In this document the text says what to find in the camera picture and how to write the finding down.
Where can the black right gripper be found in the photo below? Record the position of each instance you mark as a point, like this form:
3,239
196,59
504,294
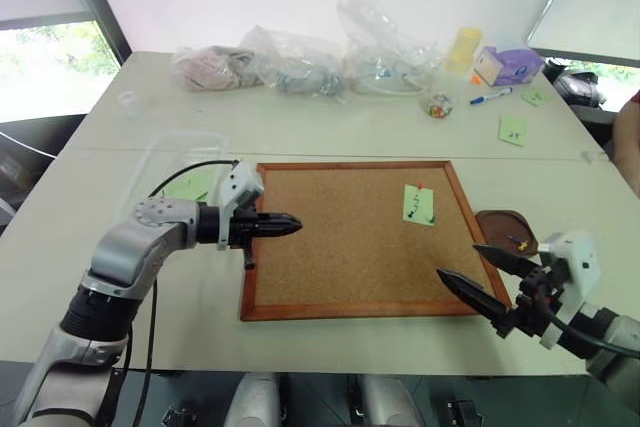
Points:
532,307

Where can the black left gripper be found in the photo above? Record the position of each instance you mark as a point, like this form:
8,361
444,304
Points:
242,232

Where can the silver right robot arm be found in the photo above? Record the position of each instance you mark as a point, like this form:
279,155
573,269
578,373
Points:
612,342

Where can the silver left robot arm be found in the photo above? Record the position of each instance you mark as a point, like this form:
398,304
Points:
125,247

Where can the wood framed cork board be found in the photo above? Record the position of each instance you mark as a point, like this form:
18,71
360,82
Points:
350,247

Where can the green note in container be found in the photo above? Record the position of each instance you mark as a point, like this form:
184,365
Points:
192,186

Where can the green sticky note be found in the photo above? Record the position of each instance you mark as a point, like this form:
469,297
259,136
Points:
514,131
419,203
536,97

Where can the small jar of pins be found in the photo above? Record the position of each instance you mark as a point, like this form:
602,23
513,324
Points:
438,106

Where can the brown wooden round tray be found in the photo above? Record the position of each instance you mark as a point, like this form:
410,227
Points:
502,227

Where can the clear plastic container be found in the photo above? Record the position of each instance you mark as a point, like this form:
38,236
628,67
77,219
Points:
150,162

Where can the plastic bag with grey items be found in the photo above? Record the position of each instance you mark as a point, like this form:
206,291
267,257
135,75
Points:
300,67

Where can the silver rounded robot leg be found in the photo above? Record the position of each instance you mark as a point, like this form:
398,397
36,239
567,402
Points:
255,402
387,404

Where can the plastic bag with pink cloth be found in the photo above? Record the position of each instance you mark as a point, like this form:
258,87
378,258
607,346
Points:
215,67

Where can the blue white marker pen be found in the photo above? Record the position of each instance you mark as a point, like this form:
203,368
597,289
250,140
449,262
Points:
491,96

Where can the person in red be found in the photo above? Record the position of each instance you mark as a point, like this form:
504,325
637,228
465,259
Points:
627,142

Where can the small clear plastic cup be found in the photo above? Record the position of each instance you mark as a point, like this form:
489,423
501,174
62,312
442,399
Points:
130,103

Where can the small orange piece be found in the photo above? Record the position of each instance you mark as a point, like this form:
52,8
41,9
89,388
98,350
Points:
476,79

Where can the clear crumpled plastic bag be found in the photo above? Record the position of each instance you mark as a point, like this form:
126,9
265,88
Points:
385,47

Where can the black bag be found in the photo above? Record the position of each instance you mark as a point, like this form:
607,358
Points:
575,84

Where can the purple tissue box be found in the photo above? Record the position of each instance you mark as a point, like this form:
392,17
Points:
507,67

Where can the yellow plastic bottle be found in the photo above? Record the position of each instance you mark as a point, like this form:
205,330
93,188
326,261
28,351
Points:
465,49

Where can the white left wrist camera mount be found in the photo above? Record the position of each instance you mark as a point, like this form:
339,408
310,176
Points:
240,184

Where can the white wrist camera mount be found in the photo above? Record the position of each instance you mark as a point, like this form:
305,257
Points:
240,184
577,259

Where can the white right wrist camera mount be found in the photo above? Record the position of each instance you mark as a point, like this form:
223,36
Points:
577,259

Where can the black clip bracket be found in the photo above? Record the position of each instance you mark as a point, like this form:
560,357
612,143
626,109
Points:
464,413
180,417

